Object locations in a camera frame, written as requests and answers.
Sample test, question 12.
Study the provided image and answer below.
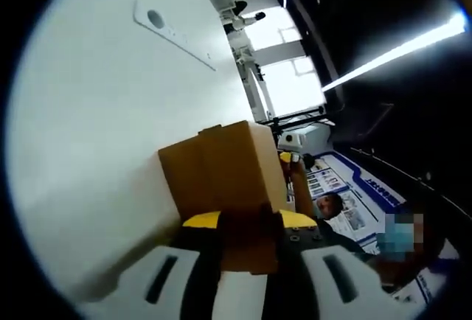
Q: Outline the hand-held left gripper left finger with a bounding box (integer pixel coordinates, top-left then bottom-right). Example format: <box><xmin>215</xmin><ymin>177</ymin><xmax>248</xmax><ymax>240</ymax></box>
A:
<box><xmin>78</xmin><ymin>210</ymin><xmax>224</xmax><ymax>320</ymax></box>

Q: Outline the wide ceiling light strip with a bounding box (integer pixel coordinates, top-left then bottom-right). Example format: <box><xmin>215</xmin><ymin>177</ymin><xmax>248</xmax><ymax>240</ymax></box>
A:
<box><xmin>321</xmin><ymin>13</ymin><xmax>466</xmax><ymax>93</ymax></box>

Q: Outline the white table socket plate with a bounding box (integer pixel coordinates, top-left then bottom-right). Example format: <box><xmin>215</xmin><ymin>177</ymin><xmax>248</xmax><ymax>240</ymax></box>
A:
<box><xmin>131</xmin><ymin>0</ymin><xmax>218</xmax><ymax>73</ymax></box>

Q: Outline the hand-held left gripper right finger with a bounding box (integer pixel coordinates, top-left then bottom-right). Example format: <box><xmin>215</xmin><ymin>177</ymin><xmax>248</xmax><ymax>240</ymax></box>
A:
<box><xmin>260</xmin><ymin>209</ymin><xmax>398</xmax><ymax>320</ymax></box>

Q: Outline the brown cardboard shoe box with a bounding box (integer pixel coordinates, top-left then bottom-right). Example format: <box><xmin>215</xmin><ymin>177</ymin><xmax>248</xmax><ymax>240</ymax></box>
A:
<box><xmin>157</xmin><ymin>119</ymin><xmax>289</xmax><ymax>276</ymax></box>

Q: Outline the blue white wall poster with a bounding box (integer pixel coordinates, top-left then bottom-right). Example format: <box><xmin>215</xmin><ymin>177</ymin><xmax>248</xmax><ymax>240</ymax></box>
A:
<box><xmin>308</xmin><ymin>149</ymin><xmax>457</xmax><ymax>308</ymax></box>

